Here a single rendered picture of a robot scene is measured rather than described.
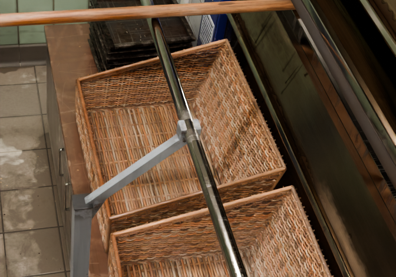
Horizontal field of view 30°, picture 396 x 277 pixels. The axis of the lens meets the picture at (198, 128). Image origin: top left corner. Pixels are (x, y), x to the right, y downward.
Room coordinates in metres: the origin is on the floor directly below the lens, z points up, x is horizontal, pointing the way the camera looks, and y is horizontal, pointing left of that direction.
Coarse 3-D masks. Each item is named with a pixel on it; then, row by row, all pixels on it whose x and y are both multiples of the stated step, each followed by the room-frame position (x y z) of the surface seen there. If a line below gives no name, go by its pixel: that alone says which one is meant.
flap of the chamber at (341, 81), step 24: (336, 0) 1.32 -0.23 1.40; (312, 24) 1.20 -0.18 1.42; (336, 24) 1.23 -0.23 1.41; (360, 24) 1.26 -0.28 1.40; (360, 48) 1.17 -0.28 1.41; (384, 48) 1.20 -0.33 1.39; (336, 72) 1.07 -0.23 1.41; (360, 72) 1.08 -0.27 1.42; (384, 72) 1.12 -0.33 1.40; (384, 96) 1.04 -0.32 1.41; (360, 120) 0.96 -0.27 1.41; (384, 168) 0.86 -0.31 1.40
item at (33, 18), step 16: (256, 0) 1.56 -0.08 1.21; (272, 0) 1.57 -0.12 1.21; (288, 0) 1.58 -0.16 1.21; (0, 16) 1.31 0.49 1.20; (16, 16) 1.32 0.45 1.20; (32, 16) 1.33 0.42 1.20; (48, 16) 1.34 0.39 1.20; (64, 16) 1.36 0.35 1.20; (80, 16) 1.37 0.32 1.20; (96, 16) 1.38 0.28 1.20; (112, 16) 1.40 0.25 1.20; (128, 16) 1.41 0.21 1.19; (144, 16) 1.43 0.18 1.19; (160, 16) 1.44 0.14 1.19; (176, 16) 1.46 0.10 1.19
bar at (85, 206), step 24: (144, 0) 1.52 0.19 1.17; (168, 48) 1.35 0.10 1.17; (168, 72) 1.26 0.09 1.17; (192, 120) 1.13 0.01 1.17; (168, 144) 1.10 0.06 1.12; (192, 144) 1.06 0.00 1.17; (144, 168) 1.07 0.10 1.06; (96, 192) 1.04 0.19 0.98; (216, 192) 0.94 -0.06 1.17; (72, 216) 1.03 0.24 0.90; (216, 216) 0.88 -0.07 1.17; (72, 240) 1.02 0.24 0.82; (72, 264) 1.01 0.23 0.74; (240, 264) 0.79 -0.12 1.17
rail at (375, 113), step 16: (304, 0) 1.26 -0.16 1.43; (320, 16) 1.20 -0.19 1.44; (320, 32) 1.17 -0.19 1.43; (336, 48) 1.11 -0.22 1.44; (352, 64) 1.07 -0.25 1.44; (352, 80) 1.03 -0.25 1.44; (368, 96) 0.99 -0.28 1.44; (368, 112) 0.96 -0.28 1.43; (384, 128) 0.91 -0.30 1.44; (384, 144) 0.89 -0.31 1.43
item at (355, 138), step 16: (288, 16) 1.60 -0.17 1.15; (304, 32) 1.50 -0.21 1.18; (304, 48) 1.48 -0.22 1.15; (320, 64) 1.40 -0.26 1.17; (320, 80) 1.37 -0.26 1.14; (336, 96) 1.30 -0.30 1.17; (336, 112) 1.28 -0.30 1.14; (352, 128) 1.20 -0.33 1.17; (368, 144) 1.15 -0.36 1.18; (368, 160) 1.12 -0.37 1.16; (384, 176) 1.06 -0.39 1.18; (384, 192) 1.04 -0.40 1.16
